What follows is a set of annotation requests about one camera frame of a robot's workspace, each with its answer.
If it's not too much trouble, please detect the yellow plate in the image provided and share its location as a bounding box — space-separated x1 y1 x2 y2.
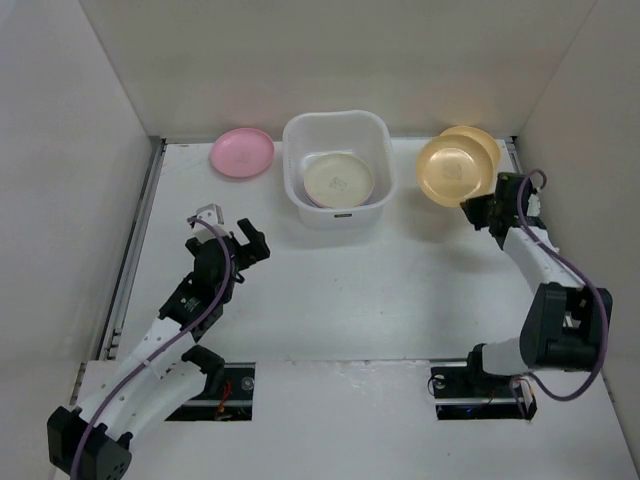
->
440 126 501 170
415 134 494 208

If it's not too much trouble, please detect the pink plate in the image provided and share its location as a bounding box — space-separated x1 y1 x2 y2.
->
209 128 275 179

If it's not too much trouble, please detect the cream plate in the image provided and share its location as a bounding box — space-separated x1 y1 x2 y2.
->
303 153 375 209

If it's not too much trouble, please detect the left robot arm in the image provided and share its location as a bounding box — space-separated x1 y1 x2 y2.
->
46 215 270 479

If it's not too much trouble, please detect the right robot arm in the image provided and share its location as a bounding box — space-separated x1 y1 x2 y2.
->
461 173 613 395

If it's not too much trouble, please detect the white plastic bin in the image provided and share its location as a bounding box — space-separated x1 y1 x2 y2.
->
282 110 397 230

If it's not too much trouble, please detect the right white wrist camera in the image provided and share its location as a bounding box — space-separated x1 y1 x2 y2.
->
526 192 541 218

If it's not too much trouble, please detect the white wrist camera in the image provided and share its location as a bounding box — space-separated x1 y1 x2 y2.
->
526 192 541 218
187 203 227 243

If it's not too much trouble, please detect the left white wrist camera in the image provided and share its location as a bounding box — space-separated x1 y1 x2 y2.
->
187 203 227 243

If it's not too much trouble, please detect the right aluminium rail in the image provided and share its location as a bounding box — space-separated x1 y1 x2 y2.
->
503 135 584 321

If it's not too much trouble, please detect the aluminium rail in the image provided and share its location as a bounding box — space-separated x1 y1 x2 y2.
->
91 136 167 360
503 135 584 321

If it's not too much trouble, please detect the left aluminium rail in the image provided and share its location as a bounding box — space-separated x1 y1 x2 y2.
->
91 136 167 360

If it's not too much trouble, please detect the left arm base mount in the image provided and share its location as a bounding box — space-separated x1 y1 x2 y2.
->
166 345 256 422

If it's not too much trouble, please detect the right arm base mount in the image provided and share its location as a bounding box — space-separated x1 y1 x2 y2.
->
427 353 538 421

